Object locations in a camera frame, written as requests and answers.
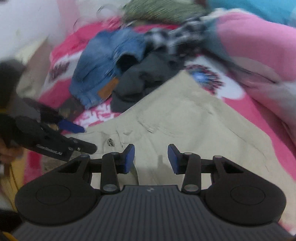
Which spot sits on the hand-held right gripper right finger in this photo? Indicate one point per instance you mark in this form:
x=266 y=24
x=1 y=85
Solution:
x=173 y=160

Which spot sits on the blue striped blanket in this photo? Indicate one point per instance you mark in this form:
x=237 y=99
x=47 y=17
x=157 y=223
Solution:
x=254 y=9

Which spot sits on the person's left hand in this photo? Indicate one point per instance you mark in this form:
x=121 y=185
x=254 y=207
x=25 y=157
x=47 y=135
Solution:
x=9 y=155

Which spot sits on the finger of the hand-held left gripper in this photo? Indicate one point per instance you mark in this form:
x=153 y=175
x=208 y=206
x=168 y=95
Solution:
x=69 y=126
x=76 y=145

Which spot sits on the green patterned pillow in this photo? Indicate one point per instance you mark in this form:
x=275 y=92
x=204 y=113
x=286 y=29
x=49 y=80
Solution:
x=161 y=11

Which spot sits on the black white plaid shirt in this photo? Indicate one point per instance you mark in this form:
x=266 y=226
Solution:
x=175 y=34

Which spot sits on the pink grey floral quilt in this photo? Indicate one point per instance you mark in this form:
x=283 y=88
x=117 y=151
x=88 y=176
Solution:
x=259 y=46

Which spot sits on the white quilted headboard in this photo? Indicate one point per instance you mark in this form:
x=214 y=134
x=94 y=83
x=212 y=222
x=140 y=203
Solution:
x=27 y=23

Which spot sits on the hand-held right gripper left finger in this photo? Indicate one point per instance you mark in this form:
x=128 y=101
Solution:
x=129 y=160

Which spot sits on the blue denim shorts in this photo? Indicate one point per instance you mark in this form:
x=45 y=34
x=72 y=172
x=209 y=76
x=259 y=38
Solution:
x=99 y=60

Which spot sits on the beige pants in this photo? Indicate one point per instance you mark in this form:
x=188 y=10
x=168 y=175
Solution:
x=196 y=120

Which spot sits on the pink floral bed blanket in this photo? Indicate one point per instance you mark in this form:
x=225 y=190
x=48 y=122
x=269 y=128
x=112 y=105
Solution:
x=254 y=111

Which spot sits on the dark grey garment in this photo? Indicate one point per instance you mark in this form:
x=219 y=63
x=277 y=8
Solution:
x=143 y=76

